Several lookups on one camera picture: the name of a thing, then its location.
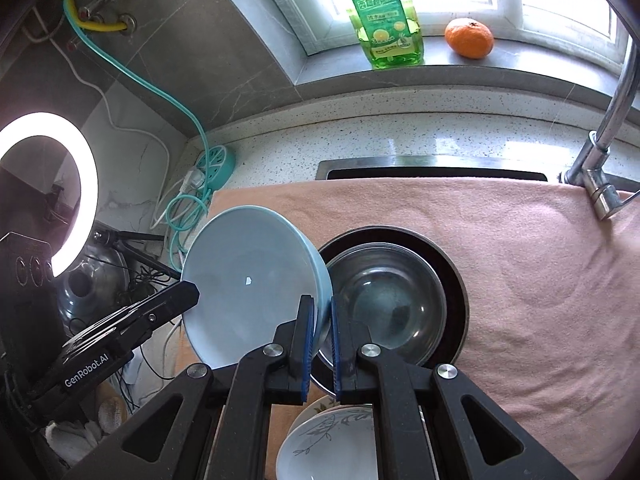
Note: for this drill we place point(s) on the pink cloth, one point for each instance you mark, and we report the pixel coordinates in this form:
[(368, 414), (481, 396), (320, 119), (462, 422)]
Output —
[(525, 285)]

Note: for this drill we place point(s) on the black phone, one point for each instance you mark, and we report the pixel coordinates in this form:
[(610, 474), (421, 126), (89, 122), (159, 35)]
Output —
[(25, 270)]

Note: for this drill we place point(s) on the white leaf pattern plate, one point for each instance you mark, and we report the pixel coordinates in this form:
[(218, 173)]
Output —
[(320, 450)]

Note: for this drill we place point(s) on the person's left hand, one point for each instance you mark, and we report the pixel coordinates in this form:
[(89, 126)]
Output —
[(70, 435)]

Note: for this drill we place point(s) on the orange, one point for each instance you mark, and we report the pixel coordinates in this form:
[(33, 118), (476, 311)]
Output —
[(470, 37)]

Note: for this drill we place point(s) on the light blue bowl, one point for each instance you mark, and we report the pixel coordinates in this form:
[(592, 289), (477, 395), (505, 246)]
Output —
[(240, 280)]

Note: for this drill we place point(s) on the red steel bowl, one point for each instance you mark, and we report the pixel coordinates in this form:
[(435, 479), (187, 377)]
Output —
[(390, 300)]

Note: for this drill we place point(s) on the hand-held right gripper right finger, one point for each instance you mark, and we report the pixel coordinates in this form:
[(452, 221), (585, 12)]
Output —
[(336, 360)]

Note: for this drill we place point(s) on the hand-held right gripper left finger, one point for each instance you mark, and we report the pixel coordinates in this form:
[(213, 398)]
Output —
[(310, 350)]

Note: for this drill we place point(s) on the white window frame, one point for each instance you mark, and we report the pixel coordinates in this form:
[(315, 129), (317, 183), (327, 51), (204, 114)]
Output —
[(310, 25)]

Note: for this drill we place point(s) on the chrome faucet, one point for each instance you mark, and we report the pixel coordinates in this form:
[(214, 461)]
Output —
[(600, 180)]

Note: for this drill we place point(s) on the green dish soap bottle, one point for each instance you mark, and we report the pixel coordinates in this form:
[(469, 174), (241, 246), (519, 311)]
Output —
[(382, 25)]

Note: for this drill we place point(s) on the black tripod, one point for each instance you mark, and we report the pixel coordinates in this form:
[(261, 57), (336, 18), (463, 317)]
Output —
[(135, 247)]

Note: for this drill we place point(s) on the pink floral plate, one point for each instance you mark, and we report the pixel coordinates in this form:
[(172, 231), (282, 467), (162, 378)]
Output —
[(320, 401)]

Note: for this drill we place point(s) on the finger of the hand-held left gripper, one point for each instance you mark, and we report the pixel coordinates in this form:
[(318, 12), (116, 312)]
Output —
[(165, 305)]

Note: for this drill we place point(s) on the large steel bowl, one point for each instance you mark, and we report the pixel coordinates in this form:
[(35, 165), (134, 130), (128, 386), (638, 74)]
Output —
[(459, 305)]

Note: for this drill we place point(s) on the teal power strip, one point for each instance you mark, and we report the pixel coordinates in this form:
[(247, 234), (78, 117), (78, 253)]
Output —
[(220, 160)]

